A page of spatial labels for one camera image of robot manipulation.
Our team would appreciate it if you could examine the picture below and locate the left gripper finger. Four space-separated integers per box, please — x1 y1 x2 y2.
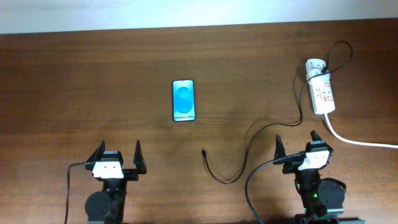
133 140 147 174
86 141 105 163

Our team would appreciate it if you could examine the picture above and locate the black charging cable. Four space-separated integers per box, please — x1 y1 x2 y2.
201 40 354 185

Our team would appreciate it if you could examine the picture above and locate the blue screen Galaxy smartphone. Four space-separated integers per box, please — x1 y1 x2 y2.
172 80 196 122

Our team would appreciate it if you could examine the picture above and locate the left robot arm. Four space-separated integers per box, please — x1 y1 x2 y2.
85 141 147 224

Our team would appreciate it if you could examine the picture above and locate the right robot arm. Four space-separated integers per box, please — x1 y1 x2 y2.
273 131 346 223

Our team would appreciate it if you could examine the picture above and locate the white power strip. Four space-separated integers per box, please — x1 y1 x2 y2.
310 78 336 115

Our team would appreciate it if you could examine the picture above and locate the white power strip cord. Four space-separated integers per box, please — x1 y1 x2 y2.
322 113 398 149

